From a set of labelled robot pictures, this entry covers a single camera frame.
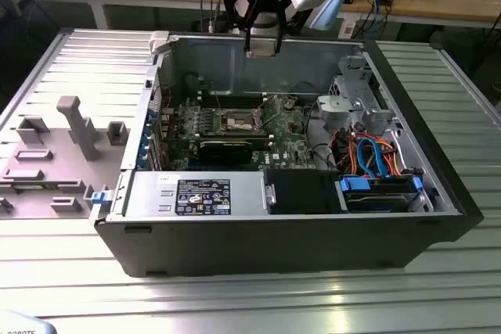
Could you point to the green motherboard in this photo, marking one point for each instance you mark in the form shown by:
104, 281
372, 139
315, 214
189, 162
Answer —
289, 142

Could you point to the silver metal drive cage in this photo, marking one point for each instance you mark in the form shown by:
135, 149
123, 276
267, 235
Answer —
352, 103

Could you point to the CPU socket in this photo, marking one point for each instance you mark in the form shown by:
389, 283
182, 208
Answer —
238, 121

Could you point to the grey parts rack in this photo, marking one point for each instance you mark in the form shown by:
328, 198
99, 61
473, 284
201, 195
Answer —
78, 130

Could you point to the hard disk in blue carrier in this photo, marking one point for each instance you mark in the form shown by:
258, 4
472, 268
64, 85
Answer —
375, 193

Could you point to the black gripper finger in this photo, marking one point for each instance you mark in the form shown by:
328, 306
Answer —
279, 25
239, 9

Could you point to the silver CPU plate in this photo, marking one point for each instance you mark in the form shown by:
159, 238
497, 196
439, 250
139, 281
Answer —
263, 49

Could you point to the round coin battery holder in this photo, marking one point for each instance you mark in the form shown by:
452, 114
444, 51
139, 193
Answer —
289, 103

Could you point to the black open PC case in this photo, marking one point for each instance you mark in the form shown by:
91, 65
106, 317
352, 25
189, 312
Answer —
254, 248

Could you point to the silver power supply unit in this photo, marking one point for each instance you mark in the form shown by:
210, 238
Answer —
148, 197

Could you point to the blue case latch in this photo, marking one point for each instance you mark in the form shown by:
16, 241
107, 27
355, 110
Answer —
101, 198

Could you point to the white printed label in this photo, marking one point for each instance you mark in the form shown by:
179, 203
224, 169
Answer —
347, 28

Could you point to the black RAM slot bank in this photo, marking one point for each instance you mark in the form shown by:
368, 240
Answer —
235, 100
235, 137

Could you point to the black graphics card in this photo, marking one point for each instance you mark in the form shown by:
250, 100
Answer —
227, 152

